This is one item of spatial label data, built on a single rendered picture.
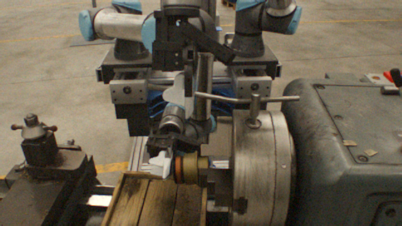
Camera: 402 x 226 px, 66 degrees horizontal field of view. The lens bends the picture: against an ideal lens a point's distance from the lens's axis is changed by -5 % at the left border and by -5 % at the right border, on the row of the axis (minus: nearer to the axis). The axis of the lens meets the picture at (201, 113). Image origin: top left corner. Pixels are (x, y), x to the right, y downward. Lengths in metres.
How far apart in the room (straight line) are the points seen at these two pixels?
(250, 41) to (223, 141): 0.61
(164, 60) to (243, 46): 0.78
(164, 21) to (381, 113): 0.56
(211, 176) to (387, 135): 0.41
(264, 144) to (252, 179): 0.08
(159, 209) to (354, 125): 0.61
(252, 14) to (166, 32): 0.74
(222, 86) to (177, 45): 0.81
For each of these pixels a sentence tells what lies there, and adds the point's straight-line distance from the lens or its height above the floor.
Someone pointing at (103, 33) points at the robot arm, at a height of 1.31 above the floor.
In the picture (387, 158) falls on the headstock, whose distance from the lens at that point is 0.72.
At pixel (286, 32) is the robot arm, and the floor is 1.29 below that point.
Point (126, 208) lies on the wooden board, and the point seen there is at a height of 0.89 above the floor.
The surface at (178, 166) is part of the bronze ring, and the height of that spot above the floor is 1.10.
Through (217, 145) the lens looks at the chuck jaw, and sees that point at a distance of 0.85.
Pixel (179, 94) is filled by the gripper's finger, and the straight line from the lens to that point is 0.63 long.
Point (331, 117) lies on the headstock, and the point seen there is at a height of 1.25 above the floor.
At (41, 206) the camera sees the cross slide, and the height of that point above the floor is 0.97.
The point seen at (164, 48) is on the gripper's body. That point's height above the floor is 1.44.
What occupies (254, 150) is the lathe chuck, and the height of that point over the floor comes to 1.21.
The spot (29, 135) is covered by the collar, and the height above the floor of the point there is 1.13.
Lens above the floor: 1.64
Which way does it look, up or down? 30 degrees down
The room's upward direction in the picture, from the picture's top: straight up
